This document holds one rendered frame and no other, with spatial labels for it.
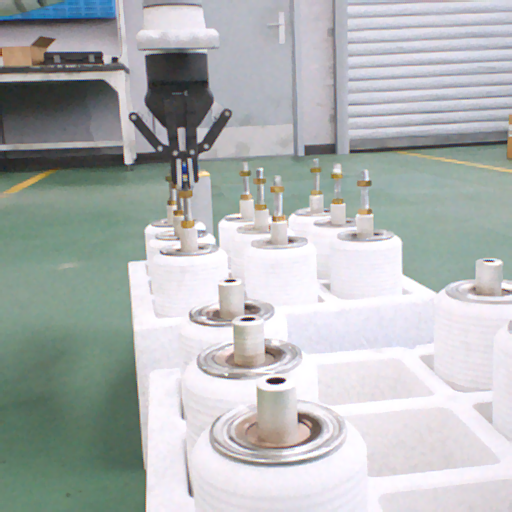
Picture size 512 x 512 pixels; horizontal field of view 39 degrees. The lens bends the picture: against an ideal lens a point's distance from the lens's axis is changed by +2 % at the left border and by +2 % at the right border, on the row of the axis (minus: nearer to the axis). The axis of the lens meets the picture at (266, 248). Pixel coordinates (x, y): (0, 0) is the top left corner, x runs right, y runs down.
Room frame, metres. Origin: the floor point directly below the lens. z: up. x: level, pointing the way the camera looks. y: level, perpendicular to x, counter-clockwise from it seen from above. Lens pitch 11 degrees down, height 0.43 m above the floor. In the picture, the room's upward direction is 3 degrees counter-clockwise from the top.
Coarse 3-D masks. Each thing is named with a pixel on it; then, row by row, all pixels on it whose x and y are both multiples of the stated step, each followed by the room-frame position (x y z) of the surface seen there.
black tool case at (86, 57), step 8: (48, 56) 5.41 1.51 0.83; (56, 56) 5.41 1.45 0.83; (64, 56) 5.43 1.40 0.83; (72, 56) 5.45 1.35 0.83; (80, 56) 5.46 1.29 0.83; (88, 56) 5.47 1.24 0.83; (96, 56) 5.49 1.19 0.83; (48, 64) 5.40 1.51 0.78; (56, 64) 5.42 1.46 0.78; (64, 64) 5.43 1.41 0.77; (72, 64) 5.45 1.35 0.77
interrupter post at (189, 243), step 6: (180, 228) 0.89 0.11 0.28; (192, 228) 0.89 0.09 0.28; (180, 234) 0.89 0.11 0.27; (186, 234) 0.88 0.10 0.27; (192, 234) 0.89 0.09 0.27; (186, 240) 0.88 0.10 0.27; (192, 240) 0.89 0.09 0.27; (186, 246) 0.88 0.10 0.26; (192, 246) 0.89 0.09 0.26; (186, 252) 0.88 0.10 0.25
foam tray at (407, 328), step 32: (320, 288) 0.95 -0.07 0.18; (416, 288) 0.93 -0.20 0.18; (160, 320) 0.83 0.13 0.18; (288, 320) 0.84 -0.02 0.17; (320, 320) 0.85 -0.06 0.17; (352, 320) 0.86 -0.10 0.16; (384, 320) 0.87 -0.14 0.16; (416, 320) 0.87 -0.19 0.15; (160, 352) 0.81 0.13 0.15; (320, 352) 0.85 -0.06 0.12
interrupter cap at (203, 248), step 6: (168, 246) 0.91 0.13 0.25; (174, 246) 0.91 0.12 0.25; (180, 246) 0.91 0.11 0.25; (198, 246) 0.91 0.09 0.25; (204, 246) 0.91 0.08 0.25; (210, 246) 0.90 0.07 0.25; (216, 246) 0.90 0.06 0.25; (162, 252) 0.88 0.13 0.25; (168, 252) 0.87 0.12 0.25; (174, 252) 0.87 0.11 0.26; (180, 252) 0.89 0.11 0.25; (192, 252) 0.87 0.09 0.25; (198, 252) 0.86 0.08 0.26; (204, 252) 0.86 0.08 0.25; (210, 252) 0.87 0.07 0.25
